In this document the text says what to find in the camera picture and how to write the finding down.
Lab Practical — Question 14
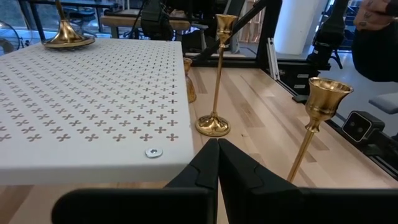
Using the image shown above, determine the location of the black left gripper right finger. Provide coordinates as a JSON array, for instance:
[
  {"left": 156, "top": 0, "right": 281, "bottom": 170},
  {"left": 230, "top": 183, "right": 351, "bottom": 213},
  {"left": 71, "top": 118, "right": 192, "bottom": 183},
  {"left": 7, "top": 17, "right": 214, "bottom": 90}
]
[{"left": 219, "top": 139, "right": 398, "bottom": 224}]

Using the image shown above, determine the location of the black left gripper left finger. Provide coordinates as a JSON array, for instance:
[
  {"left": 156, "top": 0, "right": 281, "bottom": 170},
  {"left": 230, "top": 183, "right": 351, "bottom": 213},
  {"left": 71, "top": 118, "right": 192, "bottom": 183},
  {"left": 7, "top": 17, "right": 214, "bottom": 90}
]
[{"left": 51, "top": 138, "right": 220, "bottom": 224}]

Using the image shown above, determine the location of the short amber bell candle holder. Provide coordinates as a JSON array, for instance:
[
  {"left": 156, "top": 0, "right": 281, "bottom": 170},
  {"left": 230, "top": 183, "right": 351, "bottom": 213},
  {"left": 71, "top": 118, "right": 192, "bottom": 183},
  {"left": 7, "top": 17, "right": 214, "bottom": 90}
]
[{"left": 183, "top": 57, "right": 197, "bottom": 104}]

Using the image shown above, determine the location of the tall brass candlestick holder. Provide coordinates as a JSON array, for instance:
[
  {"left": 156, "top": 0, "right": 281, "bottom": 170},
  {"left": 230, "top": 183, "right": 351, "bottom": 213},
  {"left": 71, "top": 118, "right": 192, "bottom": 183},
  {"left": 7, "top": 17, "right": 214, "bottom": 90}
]
[
  {"left": 195, "top": 14, "right": 239, "bottom": 138},
  {"left": 42, "top": 0, "right": 96, "bottom": 50}
]

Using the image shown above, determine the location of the medium brass candlestick holder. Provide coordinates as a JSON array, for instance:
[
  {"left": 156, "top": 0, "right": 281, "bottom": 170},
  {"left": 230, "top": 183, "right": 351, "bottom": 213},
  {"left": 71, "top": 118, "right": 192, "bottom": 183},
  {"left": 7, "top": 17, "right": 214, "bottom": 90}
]
[{"left": 286, "top": 77, "right": 354, "bottom": 184}]

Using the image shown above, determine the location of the wooden bench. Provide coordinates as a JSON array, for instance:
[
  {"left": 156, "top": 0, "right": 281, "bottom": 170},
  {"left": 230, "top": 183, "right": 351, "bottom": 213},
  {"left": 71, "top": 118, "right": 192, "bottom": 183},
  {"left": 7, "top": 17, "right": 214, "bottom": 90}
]
[{"left": 99, "top": 14, "right": 192, "bottom": 39}]

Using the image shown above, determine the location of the silver platform screw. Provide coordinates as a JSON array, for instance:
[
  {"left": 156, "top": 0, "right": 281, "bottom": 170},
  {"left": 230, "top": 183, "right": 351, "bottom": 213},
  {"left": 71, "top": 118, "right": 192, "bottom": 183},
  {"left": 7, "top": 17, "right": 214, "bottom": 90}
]
[{"left": 144, "top": 147, "right": 164, "bottom": 159}]

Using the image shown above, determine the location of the white perforated metal platform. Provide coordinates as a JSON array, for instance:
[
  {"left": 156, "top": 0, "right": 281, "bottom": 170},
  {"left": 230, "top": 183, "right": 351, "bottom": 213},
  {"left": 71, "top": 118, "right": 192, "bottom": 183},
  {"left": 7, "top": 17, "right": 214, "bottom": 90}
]
[{"left": 0, "top": 37, "right": 195, "bottom": 187}]

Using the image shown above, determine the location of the silver aluminium bar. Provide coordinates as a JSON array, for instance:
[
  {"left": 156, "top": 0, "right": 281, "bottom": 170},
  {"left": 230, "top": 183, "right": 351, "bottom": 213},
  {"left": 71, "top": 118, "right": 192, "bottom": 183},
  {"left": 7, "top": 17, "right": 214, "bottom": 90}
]
[{"left": 266, "top": 37, "right": 280, "bottom": 81}]

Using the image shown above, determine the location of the black framed table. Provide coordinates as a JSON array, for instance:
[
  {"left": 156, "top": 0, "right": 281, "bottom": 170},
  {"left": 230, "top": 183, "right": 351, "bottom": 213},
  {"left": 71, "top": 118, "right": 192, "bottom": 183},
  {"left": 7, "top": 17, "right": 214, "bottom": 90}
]
[{"left": 17, "top": 0, "right": 121, "bottom": 43}]

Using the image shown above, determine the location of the white round pillar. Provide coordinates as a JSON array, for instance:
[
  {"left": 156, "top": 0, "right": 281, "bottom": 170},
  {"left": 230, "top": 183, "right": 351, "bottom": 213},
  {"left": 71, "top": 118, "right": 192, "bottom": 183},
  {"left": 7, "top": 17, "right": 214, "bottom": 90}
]
[{"left": 273, "top": 0, "right": 324, "bottom": 56}]

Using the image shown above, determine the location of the grey padded seat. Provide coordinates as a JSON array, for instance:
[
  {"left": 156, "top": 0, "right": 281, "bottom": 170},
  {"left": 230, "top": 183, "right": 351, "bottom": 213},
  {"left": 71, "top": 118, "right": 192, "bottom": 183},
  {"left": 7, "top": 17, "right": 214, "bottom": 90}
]
[{"left": 368, "top": 92, "right": 398, "bottom": 115}]

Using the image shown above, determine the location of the person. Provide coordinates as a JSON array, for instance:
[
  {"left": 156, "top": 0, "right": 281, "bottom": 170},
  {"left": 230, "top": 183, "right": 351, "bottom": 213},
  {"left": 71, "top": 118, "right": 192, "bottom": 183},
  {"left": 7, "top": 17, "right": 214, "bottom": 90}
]
[{"left": 351, "top": 0, "right": 398, "bottom": 83}]

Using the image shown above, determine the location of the person's hand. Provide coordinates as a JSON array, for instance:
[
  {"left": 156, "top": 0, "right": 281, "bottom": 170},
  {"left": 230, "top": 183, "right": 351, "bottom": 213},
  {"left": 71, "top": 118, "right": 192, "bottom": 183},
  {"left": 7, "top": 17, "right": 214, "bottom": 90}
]
[{"left": 353, "top": 0, "right": 398, "bottom": 32}]

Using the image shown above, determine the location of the black table-level camera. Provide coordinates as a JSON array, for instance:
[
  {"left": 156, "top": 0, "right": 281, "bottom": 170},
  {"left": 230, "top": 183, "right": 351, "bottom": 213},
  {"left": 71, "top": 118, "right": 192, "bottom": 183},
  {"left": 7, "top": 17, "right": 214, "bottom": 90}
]
[{"left": 341, "top": 110, "right": 386, "bottom": 144}]

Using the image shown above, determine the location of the wire cage fan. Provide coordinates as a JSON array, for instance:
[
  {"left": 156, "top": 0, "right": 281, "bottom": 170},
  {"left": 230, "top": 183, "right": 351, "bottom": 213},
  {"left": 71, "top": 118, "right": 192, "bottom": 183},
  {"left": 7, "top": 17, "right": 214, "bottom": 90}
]
[{"left": 0, "top": 20, "right": 22, "bottom": 56}]

